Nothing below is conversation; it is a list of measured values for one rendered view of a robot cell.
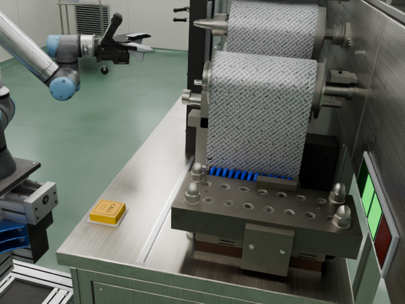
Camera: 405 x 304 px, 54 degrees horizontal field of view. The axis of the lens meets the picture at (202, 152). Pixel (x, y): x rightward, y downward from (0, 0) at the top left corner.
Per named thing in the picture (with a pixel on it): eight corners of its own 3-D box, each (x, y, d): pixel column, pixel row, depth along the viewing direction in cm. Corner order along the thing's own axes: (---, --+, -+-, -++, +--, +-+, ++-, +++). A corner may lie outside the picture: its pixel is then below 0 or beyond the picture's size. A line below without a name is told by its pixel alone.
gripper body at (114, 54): (130, 56, 146) (96, 56, 144) (129, 33, 141) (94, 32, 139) (131, 64, 140) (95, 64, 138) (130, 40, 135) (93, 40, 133)
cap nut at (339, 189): (328, 193, 94) (331, 177, 92) (343, 196, 94) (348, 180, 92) (329, 202, 91) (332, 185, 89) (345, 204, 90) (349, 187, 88)
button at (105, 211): (101, 205, 108) (100, 198, 107) (126, 210, 107) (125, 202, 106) (90, 221, 102) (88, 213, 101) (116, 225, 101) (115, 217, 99)
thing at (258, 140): (205, 169, 104) (210, 101, 96) (297, 182, 100) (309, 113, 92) (205, 170, 104) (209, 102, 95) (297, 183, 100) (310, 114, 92)
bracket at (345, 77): (328, 76, 96) (329, 67, 95) (352, 78, 95) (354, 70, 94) (329, 81, 91) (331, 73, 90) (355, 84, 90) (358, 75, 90)
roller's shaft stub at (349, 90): (319, 94, 98) (322, 76, 96) (349, 97, 97) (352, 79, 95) (320, 99, 94) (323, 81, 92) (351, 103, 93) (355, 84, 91)
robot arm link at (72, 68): (55, 97, 136) (51, 64, 131) (59, 87, 146) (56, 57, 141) (79, 96, 137) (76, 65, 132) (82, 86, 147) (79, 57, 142)
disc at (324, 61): (312, 107, 105) (322, 50, 98) (314, 107, 105) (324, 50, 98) (314, 128, 92) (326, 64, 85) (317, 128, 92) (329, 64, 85)
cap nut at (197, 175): (191, 174, 99) (191, 158, 97) (205, 176, 99) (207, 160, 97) (188, 181, 96) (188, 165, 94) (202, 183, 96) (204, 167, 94)
